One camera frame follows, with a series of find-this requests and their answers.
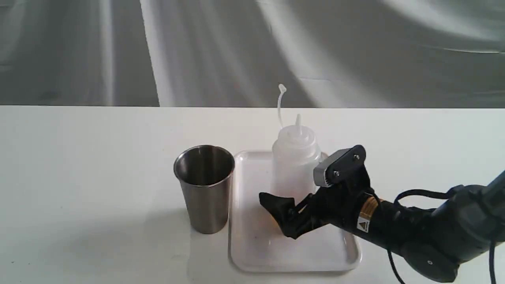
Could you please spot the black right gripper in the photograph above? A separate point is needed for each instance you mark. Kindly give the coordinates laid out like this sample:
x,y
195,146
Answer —
x,y
355,209

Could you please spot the stainless steel cup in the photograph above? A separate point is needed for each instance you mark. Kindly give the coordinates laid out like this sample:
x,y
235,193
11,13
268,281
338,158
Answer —
x,y
205,175

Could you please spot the white rectangular tray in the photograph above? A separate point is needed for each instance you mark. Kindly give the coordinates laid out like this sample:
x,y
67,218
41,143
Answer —
x,y
256,244

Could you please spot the clear squeeze bottle with oil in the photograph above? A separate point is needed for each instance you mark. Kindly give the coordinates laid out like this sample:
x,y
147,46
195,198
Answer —
x,y
295,153

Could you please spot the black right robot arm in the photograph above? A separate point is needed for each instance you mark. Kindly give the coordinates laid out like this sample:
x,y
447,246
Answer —
x,y
434,232

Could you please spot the grey fabric backdrop curtain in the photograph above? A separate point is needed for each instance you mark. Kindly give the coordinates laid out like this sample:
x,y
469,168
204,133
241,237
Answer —
x,y
235,53

